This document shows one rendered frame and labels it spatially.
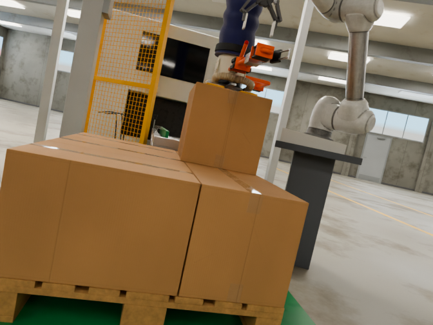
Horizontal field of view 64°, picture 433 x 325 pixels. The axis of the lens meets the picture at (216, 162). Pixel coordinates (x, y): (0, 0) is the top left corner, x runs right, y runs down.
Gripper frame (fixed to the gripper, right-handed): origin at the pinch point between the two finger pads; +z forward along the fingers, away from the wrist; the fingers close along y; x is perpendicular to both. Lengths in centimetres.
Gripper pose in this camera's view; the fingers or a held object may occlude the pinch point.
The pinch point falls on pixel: (258, 30)
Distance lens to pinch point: 172.0
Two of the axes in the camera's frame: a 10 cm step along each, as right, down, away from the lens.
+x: 1.7, 1.2, -9.8
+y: -9.6, -1.9, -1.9
